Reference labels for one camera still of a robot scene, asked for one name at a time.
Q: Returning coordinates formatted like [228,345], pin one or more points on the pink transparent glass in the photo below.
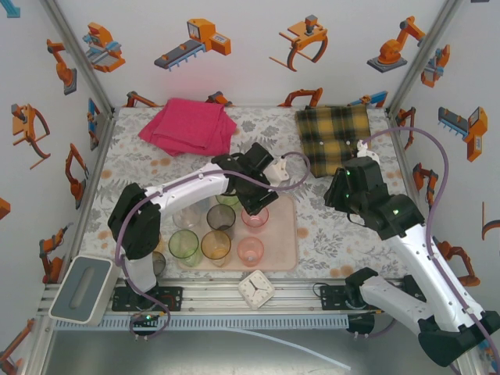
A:
[254,224]

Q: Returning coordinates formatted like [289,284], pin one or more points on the green transparent glass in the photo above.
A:
[183,246]
[228,201]

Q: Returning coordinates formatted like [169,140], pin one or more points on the dark grey transparent glass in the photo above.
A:
[220,222]

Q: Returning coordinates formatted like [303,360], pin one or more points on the peach transparent glass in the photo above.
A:
[250,254]

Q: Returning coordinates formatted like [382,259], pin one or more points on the tall orange transparent glass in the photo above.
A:
[215,250]

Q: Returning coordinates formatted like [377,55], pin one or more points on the tall clear glass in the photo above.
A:
[186,220]

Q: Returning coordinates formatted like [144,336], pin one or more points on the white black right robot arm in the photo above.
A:
[429,273]

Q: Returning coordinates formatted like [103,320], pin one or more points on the beige pink tray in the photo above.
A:
[279,242]

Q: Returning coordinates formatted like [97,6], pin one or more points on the yellow black plaid shirt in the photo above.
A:
[328,133]

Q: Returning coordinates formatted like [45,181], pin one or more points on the white square clock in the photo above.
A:
[256,290]

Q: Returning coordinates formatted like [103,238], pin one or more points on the magenta folded cloth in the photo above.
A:
[183,121]

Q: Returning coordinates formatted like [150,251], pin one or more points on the small brown transparent glass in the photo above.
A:
[160,265]

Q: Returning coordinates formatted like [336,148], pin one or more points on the floral print tablecloth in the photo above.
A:
[136,164]

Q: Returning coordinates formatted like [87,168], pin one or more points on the black clamp block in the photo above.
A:
[363,324]

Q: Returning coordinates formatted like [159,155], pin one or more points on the small circuit board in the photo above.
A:
[147,317]

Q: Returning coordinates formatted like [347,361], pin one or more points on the grey white tissue box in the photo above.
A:
[84,291]

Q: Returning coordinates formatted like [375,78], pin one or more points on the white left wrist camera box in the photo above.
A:
[280,172]

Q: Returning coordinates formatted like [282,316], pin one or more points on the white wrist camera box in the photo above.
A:
[280,172]
[369,154]

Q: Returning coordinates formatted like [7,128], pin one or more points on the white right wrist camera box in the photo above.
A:
[369,154]

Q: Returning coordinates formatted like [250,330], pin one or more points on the aluminium side rail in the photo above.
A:
[93,195]
[415,195]

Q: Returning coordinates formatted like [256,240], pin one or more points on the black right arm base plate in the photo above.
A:
[332,298]

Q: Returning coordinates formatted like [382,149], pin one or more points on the aluminium front rail frame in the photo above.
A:
[297,297]

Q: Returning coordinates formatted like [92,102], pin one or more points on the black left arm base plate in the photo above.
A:
[172,297]

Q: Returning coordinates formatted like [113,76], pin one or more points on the aluminium frame post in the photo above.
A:
[76,51]
[427,51]

